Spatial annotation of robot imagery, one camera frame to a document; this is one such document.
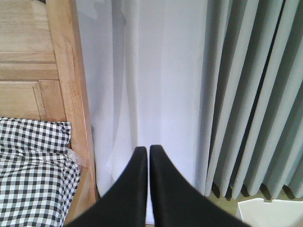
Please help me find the black white checkered bedding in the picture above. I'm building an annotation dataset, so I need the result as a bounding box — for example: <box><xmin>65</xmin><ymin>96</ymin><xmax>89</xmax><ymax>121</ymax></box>
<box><xmin>0</xmin><ymin>117</ymin><xmax>80</xmax><ymax>227</ymax></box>

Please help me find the white plastic trash bin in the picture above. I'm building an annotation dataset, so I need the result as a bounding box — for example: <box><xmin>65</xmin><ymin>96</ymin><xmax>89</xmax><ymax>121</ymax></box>
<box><xmin>236</xmin><ymin>198</ymin><xmax>303</xmax><ymax>227</ymax></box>

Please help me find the wooden bed frame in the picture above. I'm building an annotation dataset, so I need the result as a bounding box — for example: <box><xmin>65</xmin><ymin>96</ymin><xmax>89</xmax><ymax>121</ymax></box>
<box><xmin>0</xmin><ymin>0</ymin><xmax>98</xmax><ymax>223</ymax></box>

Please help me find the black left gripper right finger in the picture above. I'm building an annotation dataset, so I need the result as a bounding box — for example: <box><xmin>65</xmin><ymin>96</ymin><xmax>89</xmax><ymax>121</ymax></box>
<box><xmin>150</xmin><ymin>145</ymin><xmax>247</xmax><ymax>227</ymax></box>

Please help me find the grey pleated curtain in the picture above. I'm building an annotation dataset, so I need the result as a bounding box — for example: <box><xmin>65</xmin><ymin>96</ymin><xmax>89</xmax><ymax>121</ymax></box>
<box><xmin>75</xmin><ymin>0</ymin><xmax>303</xmax><ymax>224</ymax></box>

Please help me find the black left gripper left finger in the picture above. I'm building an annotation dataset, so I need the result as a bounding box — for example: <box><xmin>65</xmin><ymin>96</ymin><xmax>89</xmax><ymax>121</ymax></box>
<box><xmin>67</xmin><ymin>147</ymin><xmax>147</xmax><ymax>227</ymax></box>

